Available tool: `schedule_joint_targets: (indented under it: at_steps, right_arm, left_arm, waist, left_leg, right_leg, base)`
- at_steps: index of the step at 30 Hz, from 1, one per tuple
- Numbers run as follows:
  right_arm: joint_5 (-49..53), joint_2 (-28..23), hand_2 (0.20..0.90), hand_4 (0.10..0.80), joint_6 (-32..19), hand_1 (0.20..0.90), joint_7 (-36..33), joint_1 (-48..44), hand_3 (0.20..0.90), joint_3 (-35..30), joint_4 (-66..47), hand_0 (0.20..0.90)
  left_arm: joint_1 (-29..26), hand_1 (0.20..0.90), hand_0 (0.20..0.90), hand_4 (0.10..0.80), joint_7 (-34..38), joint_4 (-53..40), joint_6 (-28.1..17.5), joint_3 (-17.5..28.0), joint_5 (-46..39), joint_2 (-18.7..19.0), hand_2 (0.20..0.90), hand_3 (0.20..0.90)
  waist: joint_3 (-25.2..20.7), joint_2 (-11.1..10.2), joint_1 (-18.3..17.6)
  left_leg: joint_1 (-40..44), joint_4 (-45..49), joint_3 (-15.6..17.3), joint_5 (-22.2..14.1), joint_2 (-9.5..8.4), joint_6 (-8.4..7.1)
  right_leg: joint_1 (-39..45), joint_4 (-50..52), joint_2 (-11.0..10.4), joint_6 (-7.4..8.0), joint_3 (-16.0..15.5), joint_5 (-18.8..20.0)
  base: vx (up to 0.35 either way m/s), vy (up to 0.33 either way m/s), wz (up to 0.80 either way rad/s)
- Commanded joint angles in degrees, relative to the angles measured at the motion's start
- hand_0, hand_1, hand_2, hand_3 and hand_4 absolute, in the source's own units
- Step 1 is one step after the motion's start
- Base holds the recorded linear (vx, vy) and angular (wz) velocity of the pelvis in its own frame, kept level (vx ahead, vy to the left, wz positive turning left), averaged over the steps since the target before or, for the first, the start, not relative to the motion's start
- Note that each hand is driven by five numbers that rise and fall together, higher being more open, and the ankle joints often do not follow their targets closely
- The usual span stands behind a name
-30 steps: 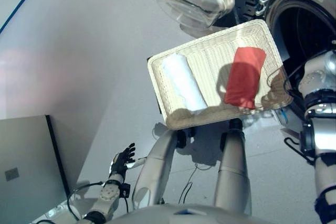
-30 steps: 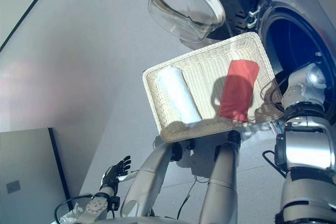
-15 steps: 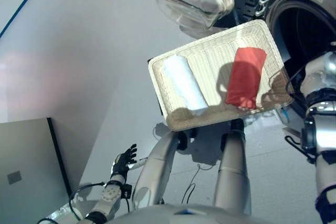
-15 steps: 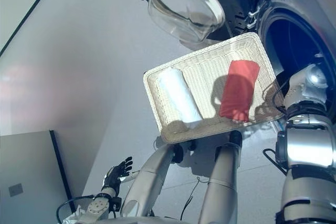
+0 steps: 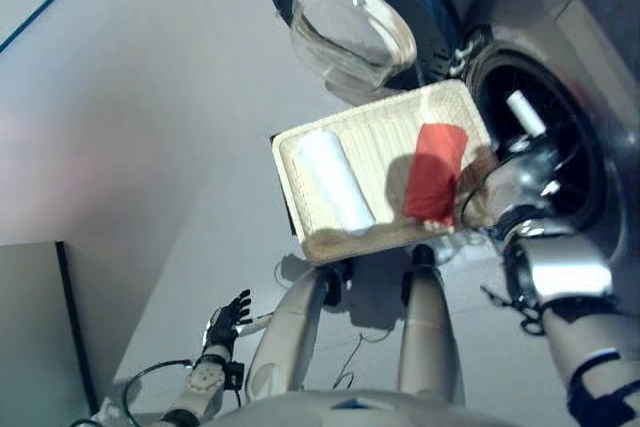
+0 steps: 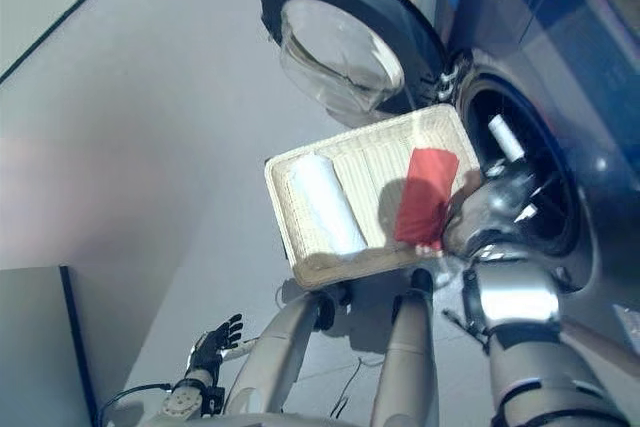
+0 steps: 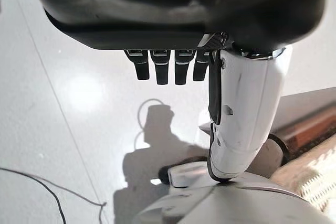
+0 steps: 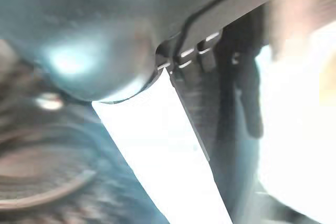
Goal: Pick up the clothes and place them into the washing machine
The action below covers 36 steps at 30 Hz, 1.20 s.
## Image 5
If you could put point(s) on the robot right black hand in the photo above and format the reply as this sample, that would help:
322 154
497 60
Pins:
525 114

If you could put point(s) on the robot left black hand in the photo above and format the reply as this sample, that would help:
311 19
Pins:
225 324

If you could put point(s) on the red cloth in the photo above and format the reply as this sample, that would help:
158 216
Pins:
432 172

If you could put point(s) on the white cloth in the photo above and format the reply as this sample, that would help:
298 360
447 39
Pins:
332 182

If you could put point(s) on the robot right silver arm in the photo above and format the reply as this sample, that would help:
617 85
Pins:
565 272

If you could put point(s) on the robot left silver arm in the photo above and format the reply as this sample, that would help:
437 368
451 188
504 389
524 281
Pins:
202 382

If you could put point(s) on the grey front-load washing machine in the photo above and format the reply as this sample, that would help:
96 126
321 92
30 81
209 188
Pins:
600 72

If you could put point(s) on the robot left silver leg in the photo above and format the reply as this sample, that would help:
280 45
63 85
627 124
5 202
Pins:
290 332

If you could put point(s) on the robot silver leg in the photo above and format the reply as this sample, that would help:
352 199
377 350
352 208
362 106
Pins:
290 332
430 332

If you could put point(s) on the cream wicker basket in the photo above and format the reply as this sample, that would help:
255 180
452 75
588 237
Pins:
375 147

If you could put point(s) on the robot grey torso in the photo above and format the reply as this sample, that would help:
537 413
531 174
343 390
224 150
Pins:
380 412

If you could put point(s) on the grey panel with black edge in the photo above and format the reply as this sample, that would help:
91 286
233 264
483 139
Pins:
35 337

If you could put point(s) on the round glass washer door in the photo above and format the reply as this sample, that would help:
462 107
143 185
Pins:
350 32

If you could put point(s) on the robot right silver leg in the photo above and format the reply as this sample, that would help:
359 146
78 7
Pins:
430 332

